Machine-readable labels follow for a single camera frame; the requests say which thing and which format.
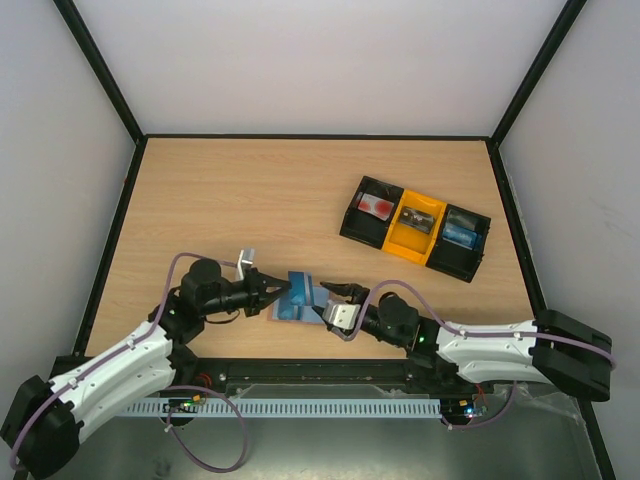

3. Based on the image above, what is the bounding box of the black frame post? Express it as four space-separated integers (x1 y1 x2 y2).
491 0 587 145
53 0 144 144

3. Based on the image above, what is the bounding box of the dark card in yellow bin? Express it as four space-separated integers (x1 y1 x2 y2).
398 207 435 235

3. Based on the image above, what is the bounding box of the red white card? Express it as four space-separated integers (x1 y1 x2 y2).
357 193 395 221

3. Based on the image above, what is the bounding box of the black frame post right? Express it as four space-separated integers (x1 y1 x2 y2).
491 0 587 145

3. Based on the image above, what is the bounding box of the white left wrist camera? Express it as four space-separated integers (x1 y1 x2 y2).
235 248 255 281

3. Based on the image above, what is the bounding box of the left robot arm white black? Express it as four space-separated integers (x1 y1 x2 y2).
1 256 291 479

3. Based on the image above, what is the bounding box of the black aluminium front rail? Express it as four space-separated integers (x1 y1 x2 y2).
52 355 581 394

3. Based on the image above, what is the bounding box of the light blue slotted cable duct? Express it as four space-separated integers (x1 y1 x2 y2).
120 398 442 419

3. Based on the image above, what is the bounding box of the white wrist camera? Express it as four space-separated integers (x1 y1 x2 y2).
235 248 255 281
321 300 361 335

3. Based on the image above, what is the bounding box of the black bin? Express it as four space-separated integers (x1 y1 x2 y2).
426 204 491 283
339 176 404 250

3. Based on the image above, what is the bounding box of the black bin left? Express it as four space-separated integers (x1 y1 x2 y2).
339 176 404 250

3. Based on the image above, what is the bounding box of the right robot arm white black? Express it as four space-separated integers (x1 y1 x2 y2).
314 282 614 402

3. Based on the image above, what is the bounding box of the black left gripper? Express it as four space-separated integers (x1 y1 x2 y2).
201 267 291 317

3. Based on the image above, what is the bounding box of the yellow bin middle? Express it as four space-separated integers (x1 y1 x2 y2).
382 190 447 266

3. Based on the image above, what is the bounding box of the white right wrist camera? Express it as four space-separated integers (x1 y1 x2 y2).
321 300 361 335

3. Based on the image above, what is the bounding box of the black frame post left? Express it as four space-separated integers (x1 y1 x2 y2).
53 0 144 144

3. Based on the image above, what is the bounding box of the black bin right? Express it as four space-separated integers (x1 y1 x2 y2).
426 204 491 283

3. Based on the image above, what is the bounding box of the blue VIP credit card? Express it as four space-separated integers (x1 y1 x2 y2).
288 271 314 307

